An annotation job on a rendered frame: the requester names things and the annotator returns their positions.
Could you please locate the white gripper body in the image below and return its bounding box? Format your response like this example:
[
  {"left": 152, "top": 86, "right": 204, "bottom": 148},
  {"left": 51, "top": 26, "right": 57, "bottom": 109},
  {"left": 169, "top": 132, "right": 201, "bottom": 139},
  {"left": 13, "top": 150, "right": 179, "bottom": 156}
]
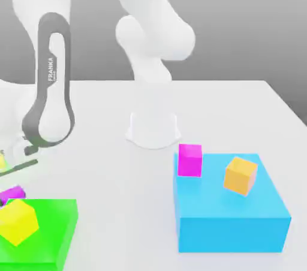
[{"left": 0, "top": 157, "right": 41, "bottom": 188}]

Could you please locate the small purple cube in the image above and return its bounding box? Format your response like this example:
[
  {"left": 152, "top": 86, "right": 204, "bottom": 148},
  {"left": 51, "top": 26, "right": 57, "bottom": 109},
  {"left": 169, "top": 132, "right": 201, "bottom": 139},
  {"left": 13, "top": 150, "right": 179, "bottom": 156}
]
[{"left": 0, "top": 185, "right": 26, "bottom": 206}]

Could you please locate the small yellow cube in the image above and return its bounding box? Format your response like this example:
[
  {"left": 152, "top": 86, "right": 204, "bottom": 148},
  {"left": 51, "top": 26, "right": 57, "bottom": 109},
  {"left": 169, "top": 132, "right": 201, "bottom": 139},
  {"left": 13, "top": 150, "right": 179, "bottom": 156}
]
[{"left": 0, "top": 198, "right": 40, "bottom": 247}]

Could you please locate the small magenta cube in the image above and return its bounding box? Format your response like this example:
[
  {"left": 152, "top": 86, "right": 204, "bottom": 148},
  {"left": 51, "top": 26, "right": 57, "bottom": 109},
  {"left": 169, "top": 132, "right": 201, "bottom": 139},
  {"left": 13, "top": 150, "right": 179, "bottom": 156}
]
[{"left": 177, "top": 143, "right": 203, "bottom": 178}]

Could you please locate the small orange cube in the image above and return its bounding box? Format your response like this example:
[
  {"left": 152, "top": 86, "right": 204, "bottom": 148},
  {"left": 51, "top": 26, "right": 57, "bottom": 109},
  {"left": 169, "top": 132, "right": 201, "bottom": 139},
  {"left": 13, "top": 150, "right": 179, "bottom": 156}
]
[{"left": 223, "top": 156, "right": 259, "bottom": 197}]

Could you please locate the large green box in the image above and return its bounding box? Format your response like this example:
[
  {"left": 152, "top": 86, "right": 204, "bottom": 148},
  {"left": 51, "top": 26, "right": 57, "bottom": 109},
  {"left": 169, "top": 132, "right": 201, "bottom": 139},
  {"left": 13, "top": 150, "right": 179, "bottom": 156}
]
[{"left": 0, "top": 198, "right": 79, "bottom": 271}]

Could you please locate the large blue box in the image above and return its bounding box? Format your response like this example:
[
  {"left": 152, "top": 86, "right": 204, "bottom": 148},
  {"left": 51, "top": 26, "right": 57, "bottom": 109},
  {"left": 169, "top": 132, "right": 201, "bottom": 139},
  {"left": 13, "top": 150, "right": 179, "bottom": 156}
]
[{"left": 173, "top": 153, "right": 293, "bottom": 254}]

